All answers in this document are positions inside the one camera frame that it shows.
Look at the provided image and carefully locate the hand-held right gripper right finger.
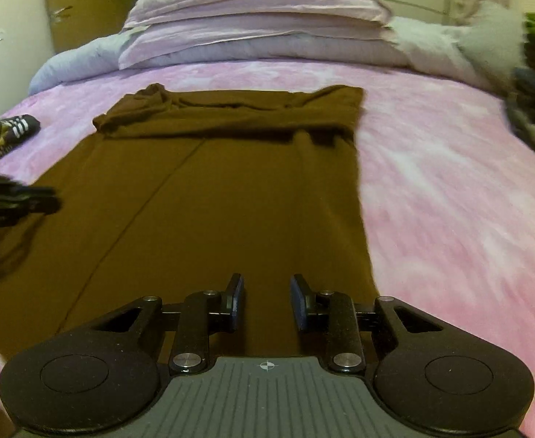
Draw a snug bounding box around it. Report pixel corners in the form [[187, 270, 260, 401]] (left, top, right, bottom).
[[290, 274, 460, 375]]

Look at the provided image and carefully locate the dark striped jersey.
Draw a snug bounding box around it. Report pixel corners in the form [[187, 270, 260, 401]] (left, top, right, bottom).
[[0, 114, 41, 169]]

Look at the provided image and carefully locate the pink fleece blanket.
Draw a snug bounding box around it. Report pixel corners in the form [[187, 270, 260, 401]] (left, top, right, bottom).
[[0, 57, 535, 438]]

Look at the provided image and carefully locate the lilac pillow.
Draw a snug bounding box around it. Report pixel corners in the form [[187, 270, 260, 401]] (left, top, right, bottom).
[[118, 13, 409, 70], [124, 0, 392, 30]]

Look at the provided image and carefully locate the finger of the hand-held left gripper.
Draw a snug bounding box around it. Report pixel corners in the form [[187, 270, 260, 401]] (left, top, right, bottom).
[[0, 171, 61, 230]]

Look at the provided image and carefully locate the light grey pillow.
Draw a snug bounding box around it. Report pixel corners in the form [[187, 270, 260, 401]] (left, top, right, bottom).
[[28, 32, 134, 96]]

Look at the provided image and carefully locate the wooden door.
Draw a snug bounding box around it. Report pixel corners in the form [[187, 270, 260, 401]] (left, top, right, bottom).
[[42, 0, 190, 51]]

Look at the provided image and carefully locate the grey fluffy cloth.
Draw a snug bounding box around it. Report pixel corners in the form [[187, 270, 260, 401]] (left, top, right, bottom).
[[459, 0, 526, 78]]

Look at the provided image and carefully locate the brown garment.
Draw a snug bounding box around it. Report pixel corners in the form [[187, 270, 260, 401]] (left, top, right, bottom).
[[0, 83, 380, 361]]

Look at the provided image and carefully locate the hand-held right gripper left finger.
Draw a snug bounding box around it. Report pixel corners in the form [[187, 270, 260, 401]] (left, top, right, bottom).
[[73, 273, 245, 375]]

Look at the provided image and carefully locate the white quilt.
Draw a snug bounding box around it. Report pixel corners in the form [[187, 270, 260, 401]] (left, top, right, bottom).
[[386, 16, 510, 92]]

